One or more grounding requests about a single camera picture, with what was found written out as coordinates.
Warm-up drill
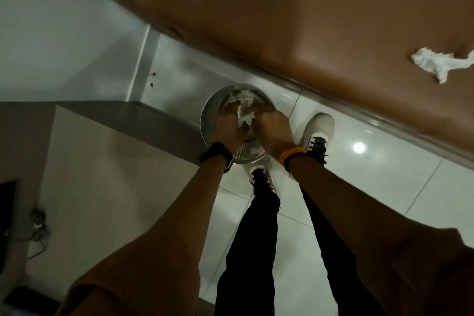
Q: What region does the white tissue paper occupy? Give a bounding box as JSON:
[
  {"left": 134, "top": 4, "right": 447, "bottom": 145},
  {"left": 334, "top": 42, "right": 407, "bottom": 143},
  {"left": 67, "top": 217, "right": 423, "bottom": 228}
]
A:
[{"left": 222, "top": 90, "right": 264, "bottom": 131}]

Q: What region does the person's left hand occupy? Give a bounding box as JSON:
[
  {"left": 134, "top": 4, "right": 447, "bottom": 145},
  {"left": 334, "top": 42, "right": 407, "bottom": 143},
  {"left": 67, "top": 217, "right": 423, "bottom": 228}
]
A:
[{"left": 211, "top": 104, "right": 247, "bottom": 154}]

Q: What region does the person's left leg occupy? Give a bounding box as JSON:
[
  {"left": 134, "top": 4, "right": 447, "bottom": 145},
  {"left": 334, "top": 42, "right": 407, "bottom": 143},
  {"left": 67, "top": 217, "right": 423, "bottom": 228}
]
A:
[{"left": 214, "top": 179, "right": 281, "bottom": 316}]

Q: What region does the person's leg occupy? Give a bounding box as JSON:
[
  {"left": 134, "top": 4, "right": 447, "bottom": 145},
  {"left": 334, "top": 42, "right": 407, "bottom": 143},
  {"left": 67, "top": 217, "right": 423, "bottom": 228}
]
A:
[
  {"left": 214, "top": 179, "right": 281, "bottom": 316},
  {"left": 299, "top": 186, "right": 387, "bottom": 316}
]

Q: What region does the person's white shoe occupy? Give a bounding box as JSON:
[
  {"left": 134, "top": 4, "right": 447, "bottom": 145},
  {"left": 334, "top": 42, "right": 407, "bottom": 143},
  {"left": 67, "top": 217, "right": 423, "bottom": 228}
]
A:
[
  {"left": 288, "top": 112, "right": 335, "bottom": 182},
  {"left": 249, "top": 165, "right": 279, "bottom": 201}
]

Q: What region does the orange wristband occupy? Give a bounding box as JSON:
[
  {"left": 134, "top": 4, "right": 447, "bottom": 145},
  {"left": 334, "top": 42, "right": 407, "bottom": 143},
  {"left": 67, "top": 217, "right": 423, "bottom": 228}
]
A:
[{"left": 278, "top": 146, "right": 308, "bottom": 173}]

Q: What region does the person's right brown sleeve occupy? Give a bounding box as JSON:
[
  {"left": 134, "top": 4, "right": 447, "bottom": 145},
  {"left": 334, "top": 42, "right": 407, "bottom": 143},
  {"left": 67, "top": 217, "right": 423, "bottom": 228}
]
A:
[{"left": 355, "top": 227, "right": 474, "bottom": 316}]

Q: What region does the grey power plug with cable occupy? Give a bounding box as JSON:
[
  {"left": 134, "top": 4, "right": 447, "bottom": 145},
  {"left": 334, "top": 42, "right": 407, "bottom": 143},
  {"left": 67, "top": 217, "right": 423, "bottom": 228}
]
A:
[{"left": 7, "top": 208, "right": 51, "bottom": 253}]

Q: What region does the black wristband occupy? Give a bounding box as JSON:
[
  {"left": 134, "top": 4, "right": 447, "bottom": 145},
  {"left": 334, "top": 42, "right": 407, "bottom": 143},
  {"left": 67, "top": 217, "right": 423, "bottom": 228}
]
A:
[{"left": 198, "top": 142, "right": 233, "bottom": 173}]

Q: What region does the silver metal waste bin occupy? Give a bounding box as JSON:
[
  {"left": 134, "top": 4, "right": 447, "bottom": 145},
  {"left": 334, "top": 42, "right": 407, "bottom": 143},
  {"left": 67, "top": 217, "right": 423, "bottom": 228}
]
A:
[{"left": 200, "top": 83, "right": 276, "bottom": 164}]

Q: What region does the person's left brown sleeve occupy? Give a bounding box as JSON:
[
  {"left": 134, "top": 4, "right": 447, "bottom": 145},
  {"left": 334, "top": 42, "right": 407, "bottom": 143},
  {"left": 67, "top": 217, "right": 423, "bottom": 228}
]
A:
[{"left": 56, "top": 216, "right": 202, "bottom": 316}]

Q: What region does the person's left white shoe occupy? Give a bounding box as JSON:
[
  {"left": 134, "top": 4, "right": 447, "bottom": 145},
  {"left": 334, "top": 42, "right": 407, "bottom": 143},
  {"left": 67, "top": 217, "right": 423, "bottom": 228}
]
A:
[{"left": 249, "top": 165, "right": 279, "bottom": 201}]

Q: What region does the person's left forearm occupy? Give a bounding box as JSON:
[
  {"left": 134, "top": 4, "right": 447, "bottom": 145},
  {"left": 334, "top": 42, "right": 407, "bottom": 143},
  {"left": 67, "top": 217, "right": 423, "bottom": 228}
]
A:
[{"left": 146, "top": 157, "right": 228, "bottom": 253}]

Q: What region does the beige cabinet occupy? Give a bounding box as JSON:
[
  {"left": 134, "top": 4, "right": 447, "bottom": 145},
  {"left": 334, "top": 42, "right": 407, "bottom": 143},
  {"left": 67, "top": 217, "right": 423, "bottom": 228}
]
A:
[{"left": 26, "top": 101, "right": 208, "bottom": 301}]

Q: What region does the person's right leg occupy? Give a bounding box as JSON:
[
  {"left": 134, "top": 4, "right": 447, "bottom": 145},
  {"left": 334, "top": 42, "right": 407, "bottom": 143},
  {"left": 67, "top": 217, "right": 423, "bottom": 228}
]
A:
[{"left": 299, "top": 186, "right": 387, "bottom": 316}]

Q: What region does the person's brown sleeve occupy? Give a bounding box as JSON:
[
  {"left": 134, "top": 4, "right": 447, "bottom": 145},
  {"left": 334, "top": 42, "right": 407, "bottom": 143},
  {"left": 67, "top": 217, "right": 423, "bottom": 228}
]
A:
[
  {"left": 355, "top": 227, "right": 474, "bottom": 316},
  {"left": 56, "top": 216, "right": 202, "bottom": 316}
]

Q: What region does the person's right hand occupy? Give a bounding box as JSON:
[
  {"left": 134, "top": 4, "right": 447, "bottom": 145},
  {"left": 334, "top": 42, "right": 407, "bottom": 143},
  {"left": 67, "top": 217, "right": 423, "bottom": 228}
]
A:
[{"left": 250, "top": 105, "right": 296, "bottom": 159}]

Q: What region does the person's right forearm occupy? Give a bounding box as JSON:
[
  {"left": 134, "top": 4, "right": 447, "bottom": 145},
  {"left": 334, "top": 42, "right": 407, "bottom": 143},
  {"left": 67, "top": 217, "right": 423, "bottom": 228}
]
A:
[{"left": 288, "top": 155, "right": 450, "bottom": 276}]

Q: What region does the person's right white shoe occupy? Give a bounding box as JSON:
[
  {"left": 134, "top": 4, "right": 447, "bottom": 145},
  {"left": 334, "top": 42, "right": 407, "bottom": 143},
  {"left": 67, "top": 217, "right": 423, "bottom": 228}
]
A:
[{"left": 288, "top": 112, "right": 335, "bottom": 182}]

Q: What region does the brown table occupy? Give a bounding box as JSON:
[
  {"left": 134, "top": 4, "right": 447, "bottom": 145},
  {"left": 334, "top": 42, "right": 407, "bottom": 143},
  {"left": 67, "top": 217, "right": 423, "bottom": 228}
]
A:
[{"left": 50, "top": 0, "right": 474, "bottom": 170}]

